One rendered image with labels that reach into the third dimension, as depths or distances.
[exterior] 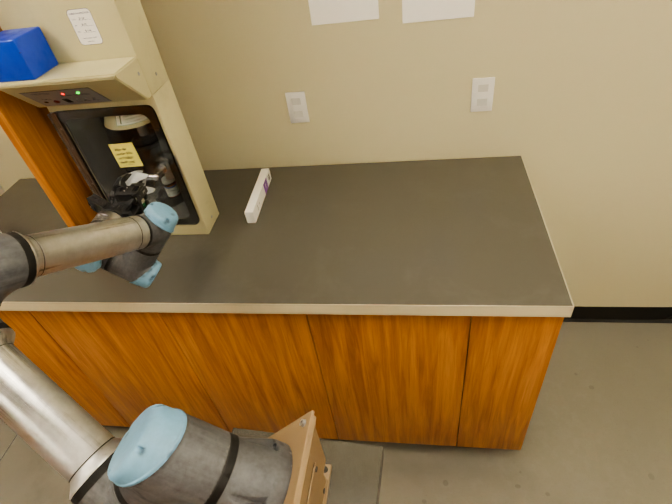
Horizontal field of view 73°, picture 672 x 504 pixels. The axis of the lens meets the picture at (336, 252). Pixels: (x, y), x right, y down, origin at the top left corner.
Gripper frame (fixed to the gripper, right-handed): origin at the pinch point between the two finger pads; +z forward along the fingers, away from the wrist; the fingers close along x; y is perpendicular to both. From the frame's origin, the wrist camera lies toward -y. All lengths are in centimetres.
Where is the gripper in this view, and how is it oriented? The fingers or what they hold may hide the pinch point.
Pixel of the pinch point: (139, 177)
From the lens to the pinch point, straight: 142.3
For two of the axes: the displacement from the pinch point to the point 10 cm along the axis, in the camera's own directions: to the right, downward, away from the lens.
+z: 1.2, -6.7, 7.3
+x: -1.3, -7.4, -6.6
